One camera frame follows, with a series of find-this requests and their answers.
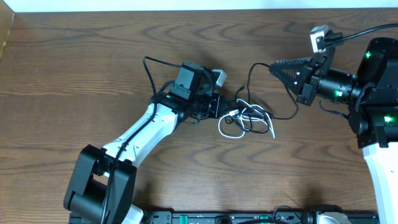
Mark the white usb cable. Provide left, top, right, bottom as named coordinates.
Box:
left=217, top=98, right=276, bottom=139

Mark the black usb cable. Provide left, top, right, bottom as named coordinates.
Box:
left=224, top=62, right=300, bottom=134

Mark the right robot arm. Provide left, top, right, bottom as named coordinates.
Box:
left=269, top=37, right=397, bottom=223

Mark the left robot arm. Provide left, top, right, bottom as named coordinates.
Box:
left=63, top=62, right=228, bottom=223

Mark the cardboard panel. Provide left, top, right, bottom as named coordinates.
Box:
left=0, top=0, right=15, bottom=58

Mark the right camera cable black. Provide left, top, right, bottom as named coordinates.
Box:
left=324, top=23, right=397, bottom=47

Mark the camera cable black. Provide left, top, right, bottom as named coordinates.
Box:
left=324, top=23, right=397, bottom=47
left=99, top=55, right=183, bottom=224

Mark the left camera cable black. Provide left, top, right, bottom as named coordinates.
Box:
left=99, top=55, right=183, bottom=224

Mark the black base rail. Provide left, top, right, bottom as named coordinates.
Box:
left=141, top=209, right=317, bottom=224

